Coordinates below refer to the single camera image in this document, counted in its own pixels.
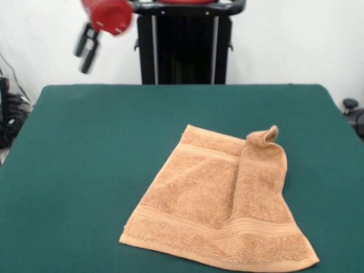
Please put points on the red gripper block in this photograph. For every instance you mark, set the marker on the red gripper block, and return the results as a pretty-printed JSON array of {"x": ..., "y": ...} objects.
[{"x": 111, "y": 17}]

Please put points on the tan terry towel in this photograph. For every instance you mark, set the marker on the tan terry towel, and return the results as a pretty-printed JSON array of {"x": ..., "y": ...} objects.
[{"x": 199, "y": 193}]

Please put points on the black electronics box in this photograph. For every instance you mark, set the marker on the black electronics box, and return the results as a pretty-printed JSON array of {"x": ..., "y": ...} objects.
[{"x": 5, "y": 108}]

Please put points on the dark green table cloth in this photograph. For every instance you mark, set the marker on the dark green table cloth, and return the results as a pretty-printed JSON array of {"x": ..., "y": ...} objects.
[{"x": 71, "y": 170}]

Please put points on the grey office chair base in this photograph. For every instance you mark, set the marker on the grey office chair base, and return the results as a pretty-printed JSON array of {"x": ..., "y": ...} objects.
[{"x": 352, "y": 111}]

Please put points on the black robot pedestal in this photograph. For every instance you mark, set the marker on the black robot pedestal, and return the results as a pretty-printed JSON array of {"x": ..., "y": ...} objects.
[{"x": 185, "y": 57}]

